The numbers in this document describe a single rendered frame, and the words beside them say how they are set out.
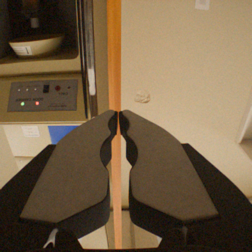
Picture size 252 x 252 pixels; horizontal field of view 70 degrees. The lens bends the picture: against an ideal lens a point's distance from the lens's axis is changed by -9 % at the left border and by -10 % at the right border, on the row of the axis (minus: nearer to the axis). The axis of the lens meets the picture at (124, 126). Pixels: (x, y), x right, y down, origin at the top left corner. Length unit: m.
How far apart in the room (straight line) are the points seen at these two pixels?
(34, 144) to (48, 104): 0.23
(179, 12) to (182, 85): 0.37
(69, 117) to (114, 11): 0.27
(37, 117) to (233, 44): 0.96
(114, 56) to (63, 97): 0.17
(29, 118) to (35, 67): 0.15
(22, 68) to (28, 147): 0.29
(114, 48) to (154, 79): 0.61
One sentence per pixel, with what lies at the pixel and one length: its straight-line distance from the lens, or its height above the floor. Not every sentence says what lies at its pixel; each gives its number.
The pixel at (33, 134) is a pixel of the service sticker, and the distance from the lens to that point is 0.71.
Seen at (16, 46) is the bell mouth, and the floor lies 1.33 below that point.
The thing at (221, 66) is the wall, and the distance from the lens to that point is 1.13.
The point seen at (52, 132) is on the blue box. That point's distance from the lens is 0.54.
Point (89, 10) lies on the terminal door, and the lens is 0.22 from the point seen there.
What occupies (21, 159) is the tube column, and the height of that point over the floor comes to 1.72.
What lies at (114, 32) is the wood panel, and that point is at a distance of 0.45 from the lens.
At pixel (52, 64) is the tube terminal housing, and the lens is 0.58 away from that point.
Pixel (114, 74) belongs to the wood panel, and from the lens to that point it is 0.47.
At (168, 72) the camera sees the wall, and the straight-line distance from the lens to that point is 1.04.
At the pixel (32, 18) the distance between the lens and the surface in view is 0.65.
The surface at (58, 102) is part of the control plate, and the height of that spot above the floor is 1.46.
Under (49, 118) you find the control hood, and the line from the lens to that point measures 0.52.
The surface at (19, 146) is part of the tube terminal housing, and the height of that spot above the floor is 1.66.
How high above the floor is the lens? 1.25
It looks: 32 degrees up
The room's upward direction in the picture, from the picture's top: 179 degrees counter-clockwise
